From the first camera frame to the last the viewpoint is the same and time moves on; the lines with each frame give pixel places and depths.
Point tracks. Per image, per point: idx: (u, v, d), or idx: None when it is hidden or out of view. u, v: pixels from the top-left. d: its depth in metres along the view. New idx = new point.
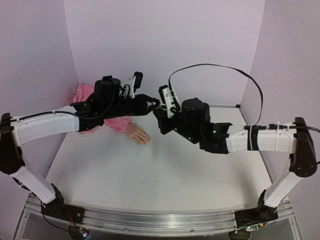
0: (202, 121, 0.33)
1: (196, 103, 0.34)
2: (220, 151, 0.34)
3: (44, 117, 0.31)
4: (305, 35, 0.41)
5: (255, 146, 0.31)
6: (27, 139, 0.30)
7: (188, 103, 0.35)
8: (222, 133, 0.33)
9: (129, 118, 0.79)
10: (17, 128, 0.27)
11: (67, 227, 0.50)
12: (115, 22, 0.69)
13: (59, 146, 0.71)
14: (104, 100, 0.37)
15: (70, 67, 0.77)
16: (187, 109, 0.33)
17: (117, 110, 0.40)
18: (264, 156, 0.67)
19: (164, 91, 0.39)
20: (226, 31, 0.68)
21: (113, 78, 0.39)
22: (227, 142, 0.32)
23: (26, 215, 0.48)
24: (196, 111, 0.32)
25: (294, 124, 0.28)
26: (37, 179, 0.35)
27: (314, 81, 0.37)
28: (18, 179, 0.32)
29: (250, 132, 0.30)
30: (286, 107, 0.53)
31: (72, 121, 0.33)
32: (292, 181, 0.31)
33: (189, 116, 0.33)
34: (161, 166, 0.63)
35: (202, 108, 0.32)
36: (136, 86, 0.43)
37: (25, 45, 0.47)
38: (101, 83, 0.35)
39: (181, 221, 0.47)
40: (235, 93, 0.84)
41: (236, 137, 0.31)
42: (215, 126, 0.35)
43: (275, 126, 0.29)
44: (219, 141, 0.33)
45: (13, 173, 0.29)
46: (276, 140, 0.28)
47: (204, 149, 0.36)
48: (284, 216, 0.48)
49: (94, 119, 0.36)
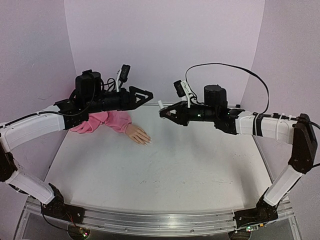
0: (218, 102, 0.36)
1: (216, 87, 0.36)
2: (229, 131, 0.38)
3: (29, 120, 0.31)
4: (305, 35, 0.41)
5: (259, 132, 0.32)
6: (16, 143, 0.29)
7: (209, 86, 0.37)
8: (233, 115, 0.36)
9: (129, 118, 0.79)
10: (3, 134, 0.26)
11: (67, 227, 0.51)
12: (115, 21, 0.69)
13: (59, 146, 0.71)
14: (86, 95, 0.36)
15: (70, 67, 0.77)
16: (207, 90, 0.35)
17: (100, 104, 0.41)
18: (264, 156, 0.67)
19: (181, 82, 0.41)
20: (226, 30, 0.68)
21: (93, 71, 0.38)
22: (236, 123, 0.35)
23: (26, 215, 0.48)
24: (215, 92, 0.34)
25: (298, 117, 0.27)
26: (33, 182, 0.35)
27: (315, 81, 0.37)
28: (14, 184, 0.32)
29: (256, 117, 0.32)
30: (286, 107, 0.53)
31: (57, 120, 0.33)
32: (290, 177, 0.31)
33: (208, 97, 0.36)
34: (161, 166, 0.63)
35: (220, 90, 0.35)
36: (122, 79, 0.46)
37: (25, 46, 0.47)
38: (81, 78, 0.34)
39: (181, 221, 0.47)
40: (235, 92, 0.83)
41: (243, 119, 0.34)
42: (230, 110, 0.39)
43: (278, 116, 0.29)
44: (230, 121, 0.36)
45: (7, 179, 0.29)
46: (277, 129, 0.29)
47: (218, 128, 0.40)
48: (284, 216, 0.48)
49: (78, 116, 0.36)
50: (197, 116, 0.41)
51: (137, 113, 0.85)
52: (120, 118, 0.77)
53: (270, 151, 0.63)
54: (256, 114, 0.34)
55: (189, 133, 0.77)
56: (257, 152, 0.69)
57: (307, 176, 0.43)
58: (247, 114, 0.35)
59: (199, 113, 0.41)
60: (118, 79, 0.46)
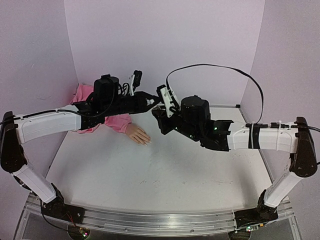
0: (201, 117, 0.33)
1: (197, 100, 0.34)
2: (221, 148, 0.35)
3: (47, 115, 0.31)
4: (304, 35, 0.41)
5: (256, 143, 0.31)
6: (31, 136, 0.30)
7: (188, 100, 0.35)
8: (223, 131, 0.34)
9: (130, 118, 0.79)
10: (20, 126, 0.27)
11: (67, 228, 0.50)
12: (115, 21, 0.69)
13: (59, 146, 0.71)
14: (104, 98, 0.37)
15: (70, 67, 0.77)
16: (186, 105, 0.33)
17: (117, 108, 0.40)
18: (264, 156, 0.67)
19: (162, 89, 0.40)
20: (226, 30, 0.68)
21: (112, 76, 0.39)
22: (228, 139, 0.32)
23: (26, 215, 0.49)
24: (196, 107, 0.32)
25: (296, 123, 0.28)
26: (38, 178, 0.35)
27: (314, 81, 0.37)
28: (20, 178, 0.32)
29: (252, 130, 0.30)
30: (285, 106, 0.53)
31: (75, 119, 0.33)
32: (291, 181, 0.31)
33: (189, 113, 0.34)
34: (160, 166, 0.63)
35: (201, 105, 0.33)
36: (135, 83, 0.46)
37: (25, 46, 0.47)
38: (100, 81, 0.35)
39: (181, 221, 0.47)
40: (235, 93, 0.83)
41: (237, 135, 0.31)
42: (216, 123, 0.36)
43: (278, 125, 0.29)
44: (221, 138, 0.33)
45: (15, 171, 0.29)
46: (278, 140, 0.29)
47: (204, 146, 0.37)
48: (284, 216, 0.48)
49: (95, 117, 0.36)
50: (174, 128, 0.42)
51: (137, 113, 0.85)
52: (120, 118, 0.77)
53: (270, 151, 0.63)
54: (249, 125, 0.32)
55: None
56: (257, 152, 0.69)
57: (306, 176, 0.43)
58: (239, 128, 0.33)
59: (177, 126, 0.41)
60: (132, 84, 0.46)
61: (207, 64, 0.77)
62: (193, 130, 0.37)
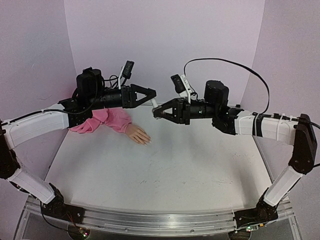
0: (219, 101, 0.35)
1: (219, 84, 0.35)
2: (228, 131, 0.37)
3: (34, 117, 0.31)
4: (305, 34, 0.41)
5: (259, 132, 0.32)
6: (20, 140, 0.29)
7: (212, 82, 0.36)
8: (232, 115, 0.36)
9: (129, 118, 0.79)
10: (8, 131, 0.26)
11: (67, 228, 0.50)
12: (115, 21, 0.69)
13: (59, 146, 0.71)
14: (88, 93, 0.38)
15: (70, 67, 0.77)
16: (209, 87, 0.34)
17: (103, 101, 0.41)
18: (264, 156, 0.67)
19: (181, 76, 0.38)
20: (226, 30, 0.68)
21: (93, 70, 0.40)
22: (235, 123, 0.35)
23: (26, 215, 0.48)
24: (217, 90, 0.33)
25: (299, 117, 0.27)
26: (35, 181, 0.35)
27: (315, 81, 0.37)
28: (16, 182, 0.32)
29: (257, 117, 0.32)
30: (285, 106, 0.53)
31: (62, 118, 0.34)
32: (290, 178, 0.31)
33: (209, 95, 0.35)
34: (160, 166, 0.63)
35: (223, 89, 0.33)
36: (125, 74, 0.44)
37: (25, 45, 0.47)
38: (82, 76, 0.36)
39: (181, 221, 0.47)
40: (235, 93, 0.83)
41: (243, 119, 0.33)
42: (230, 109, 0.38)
43: (279, 116, 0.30)
44: (229, 121, 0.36)
45: (10, 176, 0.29)
46: (277, 129, 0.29)
47: (214, 126, 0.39)
48: (284, 216, 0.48)
49: (82, 113, 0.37)
50: (197, 113, 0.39)
51: (137, 113, 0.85)
52: (120, 118, 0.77)
53: (271, 151, 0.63)
54: (256, 114, 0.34)
55: (188, 133, 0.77)
56: (257, 151, 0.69)
57: (307, 176, 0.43)
58: (247, 114, 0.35)
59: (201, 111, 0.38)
60: (121, 75, 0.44)
61: (207, 64, 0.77)
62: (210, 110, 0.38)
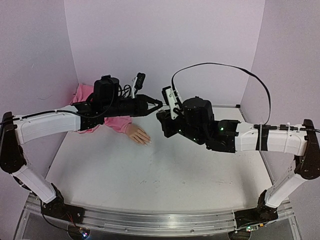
0: (205, 119, 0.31)
1: (197, 101, 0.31)
2: (227, 149, 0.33)
3: (46, 116, 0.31)
4: (304, 35, 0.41)
5: (264, 145, 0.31)
6: (30, 137, 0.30)
7: (188, 101, 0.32)
8: (231, 131, 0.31)
9: (130, 118, 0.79)
10: (20, 126, 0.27)
11: (67, 228, 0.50)
12: (115, 21, 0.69)
13: (59, 146, 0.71)
14: (104, 99, 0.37)
15: (70, 67, 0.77)
16: (188, 108, 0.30)
17: (116, 109, 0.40)
18: (264, 156, 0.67)
19: (167, 91, 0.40)
20: (226, 30, 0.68)
21: (112, 77, 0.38)
22: (236, 140, 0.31)
23: (26, 216, 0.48)
24: (199, 109, 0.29)
25: (305, 126, 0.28)
26: (38, 179, 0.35)
27: (314, 81, 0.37)
28: (20, 178, 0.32)
29: (262, 133, 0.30)
30: (285, 106, 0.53)
31: (74, 120, 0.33)
32: (295, 182, 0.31)
33: (192, 115, 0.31)
34: (160, 166, 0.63)
35: (204, 105, 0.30)
36: (137, 86, 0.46)
37: (25, 45, 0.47)
38: (100, 82, 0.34)
39: (181, 221, 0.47)
40: (235, 93, 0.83)
41: (245, 137, 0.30)
42: (220, 123, 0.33)
43: (286, 127, 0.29)
44: (227, 139, 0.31)
45: (15, 172, 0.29)
46: (287, 142, 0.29)
47: (210, 148, 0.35)
48: (284, 216, 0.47)
49: (95, 118, 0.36)
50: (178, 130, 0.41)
51: None
52: (120, 118, 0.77)
53: (271, 151, 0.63)
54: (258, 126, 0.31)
55: None
56: (257, 152, 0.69)
57: None
58: (246, 128, 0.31)
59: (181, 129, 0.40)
60: (134, 86, 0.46)
61: (207, 64, 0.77)
62: (197, 132, 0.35)
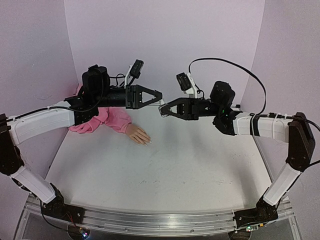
0: (224, 103, 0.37)
1: (227, 86, 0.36)
2: (227, 132, 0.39)
3: (39, 114, 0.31)
4: (305, 35, 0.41)
5: (256, 131, 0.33)
6: (25, 137, 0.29)
7: (221, 84, 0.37)
8: (232, 117, 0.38)
9: (129, 118, 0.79)
10: (13, 127, 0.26)
11: (67, 228, 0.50)
12: (115, 21, 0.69)
13: (59, 145, 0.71)
14: (94, 90, 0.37)
15: (70, 67, 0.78)
16: (217, 89, 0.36)
17: (107, 99, 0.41)
18: (264, 156, 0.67)
19: (187, 73, 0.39)
20: (226, 30, 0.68)
21: (99, 67, 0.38)
22: (234, 123, 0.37)
23: (26, 215, 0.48)
24: (224, 92, 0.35)
25: (294, 115, 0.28)
26: (36, 178, 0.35)
27: (315, 80, 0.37)
28: (18, 180, 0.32)
29: (253, 117, 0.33)
30: (285, 106, 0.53)
31: (68, 115, 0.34)
32: (289, 178, 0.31)
33: (216, 95, 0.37)
34: (160, 166, 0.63)
35: (229, 93, 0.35)
36: (133, 74, 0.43)
37: (25, 46, 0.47)
38: (88, 74, 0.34)
39: (180, 221, 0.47)
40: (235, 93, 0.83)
41: (241, 120, 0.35)
42: (231, 111, 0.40)
43: (275, 115, 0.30)
44: (228, 123, 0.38)
45: (13, 173, 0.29)
46: (273, 128, 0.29)
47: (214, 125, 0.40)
48: (284, 216, 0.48)
49: (88, 111, 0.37)
50: (204, 110, 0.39)
51: (137, 113, 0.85)
52: (120, 118, 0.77)
53: (270, 150, 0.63)
54: (253, 115, 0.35)
55: (188, 133, 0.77)
56: (257, 152, 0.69)
57: (306, 175, 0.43)
58: (244, 115, 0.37)
59: (207, 108, 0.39)
60: (129, 74, 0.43)
61: (207, 64, 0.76)
62: (213, 111, 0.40)
